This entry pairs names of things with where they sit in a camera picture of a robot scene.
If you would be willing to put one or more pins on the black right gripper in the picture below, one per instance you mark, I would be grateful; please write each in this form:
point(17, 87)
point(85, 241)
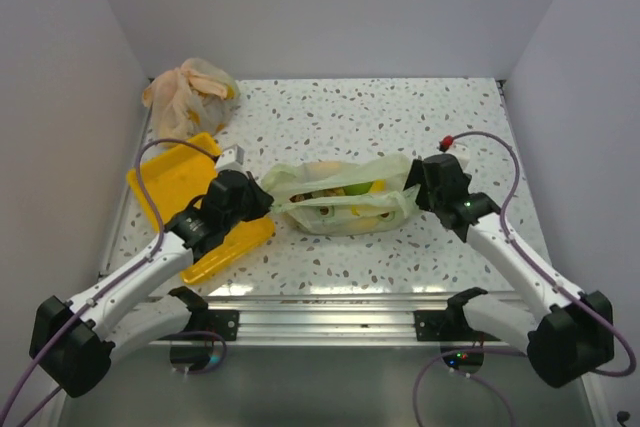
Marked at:
point(417, 175)

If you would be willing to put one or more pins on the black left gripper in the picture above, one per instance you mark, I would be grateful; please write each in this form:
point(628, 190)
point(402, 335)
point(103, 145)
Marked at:
point(261, 200)

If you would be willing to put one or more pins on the green knotted plastic bag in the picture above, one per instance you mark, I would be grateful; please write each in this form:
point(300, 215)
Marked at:
point(346, 215)

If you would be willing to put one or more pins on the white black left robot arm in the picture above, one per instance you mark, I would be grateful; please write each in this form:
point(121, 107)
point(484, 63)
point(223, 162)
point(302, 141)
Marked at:
point(76, 341)

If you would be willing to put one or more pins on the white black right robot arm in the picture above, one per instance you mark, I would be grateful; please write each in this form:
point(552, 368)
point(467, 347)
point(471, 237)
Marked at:
point(563, 331)

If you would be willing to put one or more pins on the bunch of longan fruit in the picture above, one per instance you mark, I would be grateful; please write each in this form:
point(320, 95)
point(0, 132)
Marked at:
point(323, 193)

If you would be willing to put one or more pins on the orange plastic bag with fruit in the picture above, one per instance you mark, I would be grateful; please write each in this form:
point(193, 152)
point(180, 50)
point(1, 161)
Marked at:
point(190, 99)

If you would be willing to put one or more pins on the yellow plastic tray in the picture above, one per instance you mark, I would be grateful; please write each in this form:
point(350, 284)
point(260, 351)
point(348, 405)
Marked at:
point(177, 175)

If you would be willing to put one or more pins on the green apple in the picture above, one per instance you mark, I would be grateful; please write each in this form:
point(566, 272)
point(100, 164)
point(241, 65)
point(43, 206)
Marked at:
point(357, 189)

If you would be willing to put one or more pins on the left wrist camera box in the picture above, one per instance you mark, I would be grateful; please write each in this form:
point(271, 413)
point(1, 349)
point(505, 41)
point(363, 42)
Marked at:
point(231, 159)

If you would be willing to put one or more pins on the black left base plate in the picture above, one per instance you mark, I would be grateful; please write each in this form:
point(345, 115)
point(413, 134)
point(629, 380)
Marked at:
point(209, 325)

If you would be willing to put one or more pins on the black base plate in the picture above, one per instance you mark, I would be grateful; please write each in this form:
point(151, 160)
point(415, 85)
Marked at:
point(209, 325)
point(433, 326)

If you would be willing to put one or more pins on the aluminium rail frame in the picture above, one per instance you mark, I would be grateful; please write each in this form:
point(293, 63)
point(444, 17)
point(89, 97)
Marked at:
point(336, 313)

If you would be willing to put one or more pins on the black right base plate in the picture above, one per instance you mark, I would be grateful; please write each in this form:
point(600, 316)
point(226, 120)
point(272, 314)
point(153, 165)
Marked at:
point(433, 326)

